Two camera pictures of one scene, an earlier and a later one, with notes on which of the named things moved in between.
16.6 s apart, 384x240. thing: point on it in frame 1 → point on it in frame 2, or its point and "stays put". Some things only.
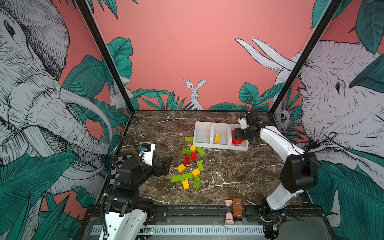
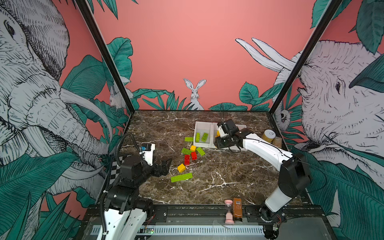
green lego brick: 197,182 → 204,137
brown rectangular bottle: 237,209 stays put
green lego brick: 185,151 stays put
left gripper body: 158,172 stays put
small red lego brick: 194,156 stays put
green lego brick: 200,166 → 197,137
